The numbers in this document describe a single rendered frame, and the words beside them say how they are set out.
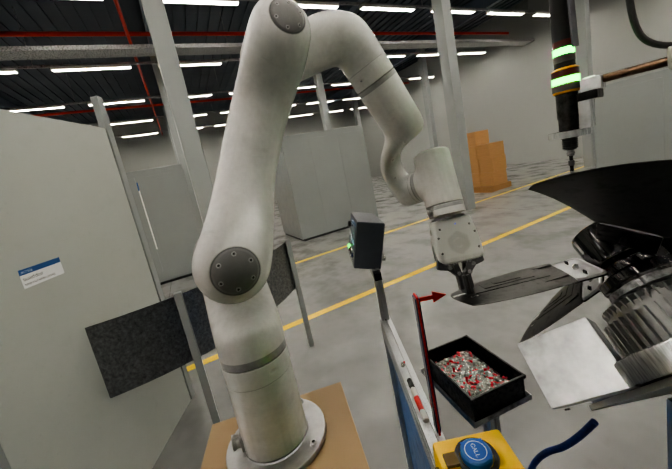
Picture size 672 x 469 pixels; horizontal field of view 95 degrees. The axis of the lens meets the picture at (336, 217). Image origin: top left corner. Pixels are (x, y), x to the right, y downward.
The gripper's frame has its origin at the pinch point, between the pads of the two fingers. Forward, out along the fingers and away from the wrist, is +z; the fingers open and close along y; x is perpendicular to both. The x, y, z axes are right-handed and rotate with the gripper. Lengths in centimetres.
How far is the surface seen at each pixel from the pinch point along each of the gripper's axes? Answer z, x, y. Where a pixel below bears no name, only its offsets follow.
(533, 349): 16.9, 0.3, 10.9
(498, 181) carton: -119, 714, 415
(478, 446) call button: 16.9, -26.0, -13.5
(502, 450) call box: 18.0, -26.0, -10.5
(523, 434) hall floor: 93, 97, 44
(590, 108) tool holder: -28.1, -18.3, 23.3
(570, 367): 19.6, -5.1, 14.3
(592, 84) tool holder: -31.8, -20.0, 23.5
